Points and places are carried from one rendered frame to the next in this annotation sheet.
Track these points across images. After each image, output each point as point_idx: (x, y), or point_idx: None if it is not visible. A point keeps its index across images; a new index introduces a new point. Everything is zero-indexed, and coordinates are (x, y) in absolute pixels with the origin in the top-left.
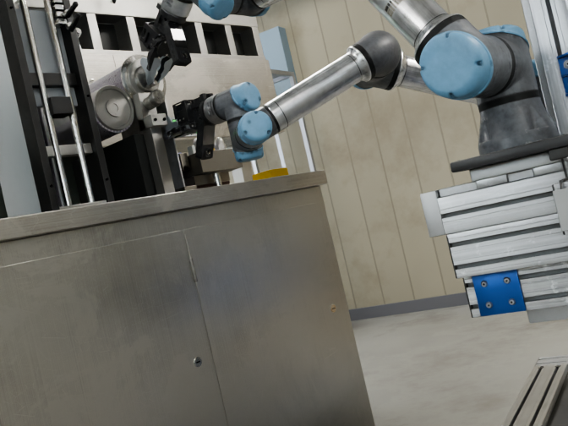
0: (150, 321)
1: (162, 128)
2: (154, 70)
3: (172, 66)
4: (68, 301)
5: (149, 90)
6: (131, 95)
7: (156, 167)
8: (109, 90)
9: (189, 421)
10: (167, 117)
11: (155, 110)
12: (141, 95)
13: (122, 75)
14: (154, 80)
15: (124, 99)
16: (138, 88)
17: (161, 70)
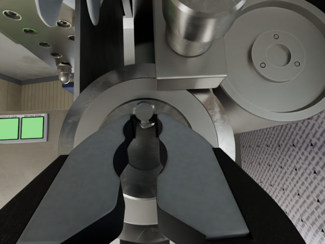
0: None
1: (93, 33)
2: (183, 150)
3: (44, 181)
4: None
5: (153, 99)
6: (208, 96)
7: None
8: (284, 108)
9: None
10: (94, 14)
11: (157, 11)
12: (213, 67)
13: (232, 159)
14: (150, 119)
15: (233, 83)
16: (187, 113)
17: (121, 159)
